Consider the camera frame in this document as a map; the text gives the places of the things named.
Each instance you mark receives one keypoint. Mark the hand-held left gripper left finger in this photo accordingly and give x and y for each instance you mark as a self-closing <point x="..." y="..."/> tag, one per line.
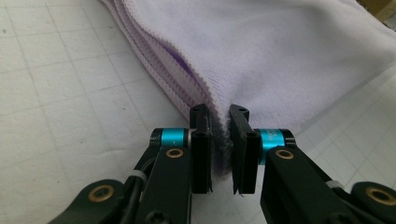
<point x="200" y="161"/>

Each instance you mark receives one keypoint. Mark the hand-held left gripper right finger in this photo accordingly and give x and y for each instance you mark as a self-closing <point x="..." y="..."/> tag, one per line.
<point x="246" y="161"/>

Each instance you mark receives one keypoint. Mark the lilac cat print towel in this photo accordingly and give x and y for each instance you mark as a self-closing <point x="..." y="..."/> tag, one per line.
<point x="264" y="62"/>

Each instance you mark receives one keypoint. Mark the white grid mat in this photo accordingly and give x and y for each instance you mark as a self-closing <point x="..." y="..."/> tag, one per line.
<point x="46" y="93"/>

